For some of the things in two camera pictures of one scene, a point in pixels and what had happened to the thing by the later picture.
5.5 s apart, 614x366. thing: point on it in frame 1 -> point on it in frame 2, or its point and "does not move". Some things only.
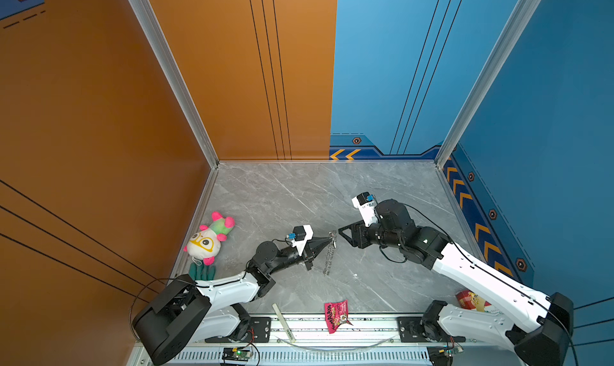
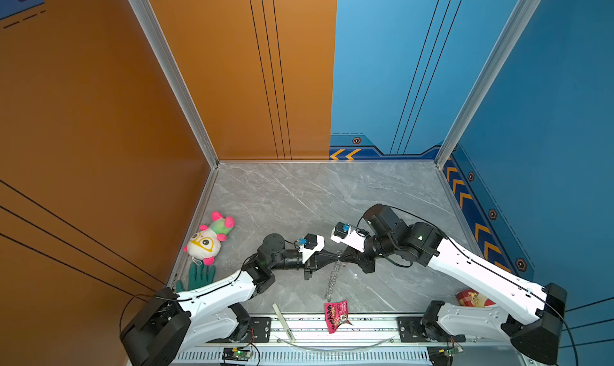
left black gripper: x=308 y=255 -> x=319 y=263
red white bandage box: x=470 y=300 does not move
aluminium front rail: x=372 y=342 does not move
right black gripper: x=358 y=232 -> x=357 y=257
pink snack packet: x=336 y=314 does not move
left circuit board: x=233 y=354 does not move
